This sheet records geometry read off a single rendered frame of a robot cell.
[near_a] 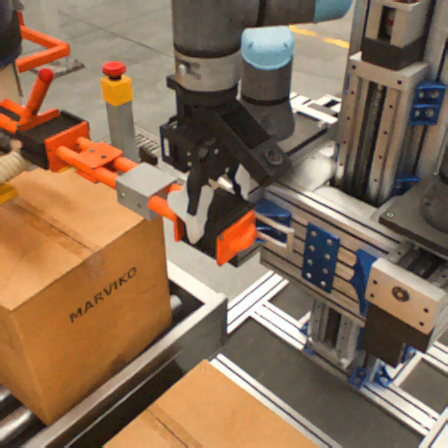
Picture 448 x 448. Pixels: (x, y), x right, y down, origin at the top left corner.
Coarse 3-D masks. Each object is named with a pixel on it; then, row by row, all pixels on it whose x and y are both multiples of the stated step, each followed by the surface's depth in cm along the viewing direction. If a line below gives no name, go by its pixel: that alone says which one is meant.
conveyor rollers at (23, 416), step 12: (132, 360) 142; (0, 396) 134; (12, 396) 136; (0, 408) 134; (24, 408) 131; (12, 420) 129; (24, 420) 130; (36, 420) 132; (0, 432) 127; (12, 432) 128; (0, 444) 126; (24, 444) 125
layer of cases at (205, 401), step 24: (192, 384) 137; (216, 384) 137; (168, 408) 132; (192, 408) 132; (216, 408) 132; (240, 408) 132; (264, 408) 132; (120, 432) 127; (144, 432) 127; (168, 432) 127; (192, 432) 127; (216, 432) 127; (240, 432) 127; (264, 432) 127; (288, 432) 127
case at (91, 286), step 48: (48, 192) 130; (96, 192) 130; (0, 240) 117; (48, 240) 117; (96, 240) 117; (144, 240) 125; (0, 288) 106; (48, 288) 107; (96, 288) 119; (144, 288) 133; (0, 336) 114; (48, 336) 113; (96, 336) 125; (144, 336) 142; (48, 384) 119; (96, 384) 133
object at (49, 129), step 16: (48, 112) 95; (64, 112) 96; (16, 128) 91; (32, 128) 93; (48, 128) 93; (64, 128) 93; (80, 128) 91; (32, 144) 89; (48, 144) 88; (64, 144) 90; (32, 160) 92; (48, 160) 90
